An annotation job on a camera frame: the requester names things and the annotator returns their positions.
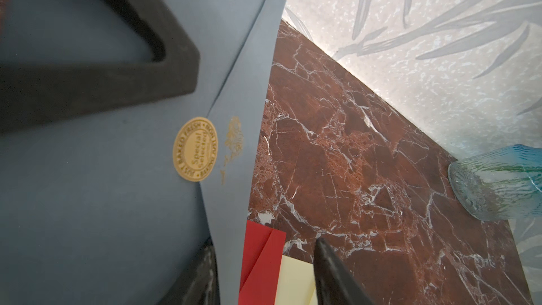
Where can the blue glass vase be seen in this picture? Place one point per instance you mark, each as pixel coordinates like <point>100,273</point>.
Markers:
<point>502,184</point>

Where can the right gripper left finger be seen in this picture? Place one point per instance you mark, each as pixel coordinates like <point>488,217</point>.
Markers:
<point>198,282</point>

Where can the red envelope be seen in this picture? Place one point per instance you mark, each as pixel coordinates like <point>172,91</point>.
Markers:
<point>263,248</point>

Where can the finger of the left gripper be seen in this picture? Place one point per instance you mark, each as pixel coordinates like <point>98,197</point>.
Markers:
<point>37,94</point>

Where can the grey envelope with gold seal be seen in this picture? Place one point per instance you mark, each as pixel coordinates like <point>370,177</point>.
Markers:
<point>110,207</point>

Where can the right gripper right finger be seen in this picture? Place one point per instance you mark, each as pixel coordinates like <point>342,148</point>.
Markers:
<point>334,283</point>

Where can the pale yellow envelope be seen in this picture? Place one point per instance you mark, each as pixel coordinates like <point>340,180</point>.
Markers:
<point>296,283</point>

